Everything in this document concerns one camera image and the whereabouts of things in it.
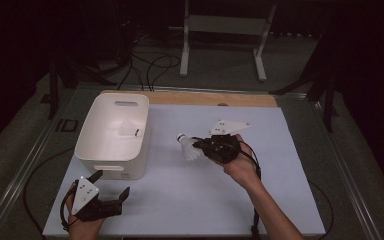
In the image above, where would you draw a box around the white metal stand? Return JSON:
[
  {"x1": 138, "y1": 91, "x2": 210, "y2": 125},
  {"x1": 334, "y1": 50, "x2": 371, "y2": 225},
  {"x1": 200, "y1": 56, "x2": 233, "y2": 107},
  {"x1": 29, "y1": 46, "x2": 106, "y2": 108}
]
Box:
[{"x1": 168, "y1": 0, "x2": 278, "y2": 83}]

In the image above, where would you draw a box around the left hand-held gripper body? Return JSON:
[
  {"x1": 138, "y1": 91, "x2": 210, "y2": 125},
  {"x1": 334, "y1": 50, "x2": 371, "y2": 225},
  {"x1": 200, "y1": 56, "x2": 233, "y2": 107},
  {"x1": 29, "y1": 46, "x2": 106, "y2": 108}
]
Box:
[{"x1": 71, "y1": 176, "x2": 124, "y2": 223}]

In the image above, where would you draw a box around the right hand-held gripper cable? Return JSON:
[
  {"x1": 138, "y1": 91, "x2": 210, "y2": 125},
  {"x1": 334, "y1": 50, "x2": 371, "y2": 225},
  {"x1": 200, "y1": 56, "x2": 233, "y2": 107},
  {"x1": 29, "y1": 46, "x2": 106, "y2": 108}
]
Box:
[{"x1": 238, "y1": 139, "x2": 334, "y2": 240}]

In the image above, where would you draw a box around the hand-held gripper cable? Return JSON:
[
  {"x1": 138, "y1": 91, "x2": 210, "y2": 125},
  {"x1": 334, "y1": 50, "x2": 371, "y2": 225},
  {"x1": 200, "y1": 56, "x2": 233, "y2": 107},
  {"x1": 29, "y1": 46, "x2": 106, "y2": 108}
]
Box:
[
  {"x1": 238, "y1": 139, "x2": 334, "y2": 240},
  {"x1": 22, "y1": 146, "x2": 80, "y2": 236}
]

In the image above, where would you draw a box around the metal floor frame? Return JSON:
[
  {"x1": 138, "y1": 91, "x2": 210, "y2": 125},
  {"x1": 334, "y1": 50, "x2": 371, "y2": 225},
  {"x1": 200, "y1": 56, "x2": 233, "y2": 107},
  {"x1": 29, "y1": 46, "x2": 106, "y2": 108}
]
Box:
[{"x1": 0, "y1": 84, "x2": 383, "y2": 240}]

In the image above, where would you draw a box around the left hand-held gripper cable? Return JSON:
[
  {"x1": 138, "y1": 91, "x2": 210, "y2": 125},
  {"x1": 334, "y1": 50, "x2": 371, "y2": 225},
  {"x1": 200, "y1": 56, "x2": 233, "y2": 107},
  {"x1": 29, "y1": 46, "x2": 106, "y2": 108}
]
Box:
[{"x1": 22, "y1": 146, "x2": 80, "y2": 236}]

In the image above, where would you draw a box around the black floor cable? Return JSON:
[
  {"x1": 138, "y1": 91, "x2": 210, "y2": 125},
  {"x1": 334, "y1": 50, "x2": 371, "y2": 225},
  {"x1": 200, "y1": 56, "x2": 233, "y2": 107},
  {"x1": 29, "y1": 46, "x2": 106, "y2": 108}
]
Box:
[
  {"x1": 145, "y1": 53, "x2": 182, "y2": 92},
  {"x1": 116, "y1": 33, "x2": 145, "y2": 92}
]

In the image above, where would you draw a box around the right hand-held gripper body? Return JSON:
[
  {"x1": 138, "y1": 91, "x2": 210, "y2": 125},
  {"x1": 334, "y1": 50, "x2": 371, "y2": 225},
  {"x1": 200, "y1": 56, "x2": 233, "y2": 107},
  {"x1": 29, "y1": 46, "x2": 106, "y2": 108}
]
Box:
[{"x1": 199, "y1": 119, "x2": 252, "y2": 165}]

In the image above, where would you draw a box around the white plastic storage bin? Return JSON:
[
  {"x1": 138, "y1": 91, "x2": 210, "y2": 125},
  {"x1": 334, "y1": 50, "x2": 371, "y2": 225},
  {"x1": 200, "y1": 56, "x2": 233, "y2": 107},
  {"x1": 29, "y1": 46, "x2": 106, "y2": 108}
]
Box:
[{"x1": 74, "y1": 92, "x2": 152, "y2": 181}]

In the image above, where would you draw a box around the person's left hand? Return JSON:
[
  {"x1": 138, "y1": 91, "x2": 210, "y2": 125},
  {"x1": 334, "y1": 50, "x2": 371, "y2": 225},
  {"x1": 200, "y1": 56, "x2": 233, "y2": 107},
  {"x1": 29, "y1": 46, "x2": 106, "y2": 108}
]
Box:
[{"x1": 65, "y1": 191, "x2": 106, "y2": 240}]

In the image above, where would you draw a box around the dark curtain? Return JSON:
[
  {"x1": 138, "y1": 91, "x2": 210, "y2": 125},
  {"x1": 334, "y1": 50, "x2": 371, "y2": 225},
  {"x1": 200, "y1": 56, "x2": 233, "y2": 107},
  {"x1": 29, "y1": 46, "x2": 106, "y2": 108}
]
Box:
[
  {"x1": 0, "y1": 0, "x2": 53, "y2": 159},
  {"x1": 333, "y1": 0, "x2": 384, "y2": 209}
]

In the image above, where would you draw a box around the white shuttlecock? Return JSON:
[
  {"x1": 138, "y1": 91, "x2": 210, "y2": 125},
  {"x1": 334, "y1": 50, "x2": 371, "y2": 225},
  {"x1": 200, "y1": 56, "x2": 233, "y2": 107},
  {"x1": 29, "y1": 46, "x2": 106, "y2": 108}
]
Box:
[
  {"x1": 176, "y1": 133, "x2": 203, "y2": 162},
  {"x1": 118, "y1": 119, "x2": 142, "y2": 138}
]

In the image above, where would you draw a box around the person's right hand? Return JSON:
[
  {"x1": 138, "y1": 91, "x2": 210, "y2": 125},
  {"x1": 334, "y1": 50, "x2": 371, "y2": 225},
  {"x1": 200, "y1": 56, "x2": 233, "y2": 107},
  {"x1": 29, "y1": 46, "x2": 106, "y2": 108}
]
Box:
[{"x1": 218, "y1": 134, "x2": 263, "y2": 193}]

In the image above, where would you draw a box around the black stand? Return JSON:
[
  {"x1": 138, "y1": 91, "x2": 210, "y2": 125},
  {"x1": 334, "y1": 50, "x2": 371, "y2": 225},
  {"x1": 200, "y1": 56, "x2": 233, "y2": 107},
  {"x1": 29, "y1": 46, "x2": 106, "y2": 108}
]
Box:
[
  {"x1": 269, "y1": 19, "x2": 339, "y2": 133},
  {"x1": 48, "y1": 59, "x2": 118, "y2": 120}
]

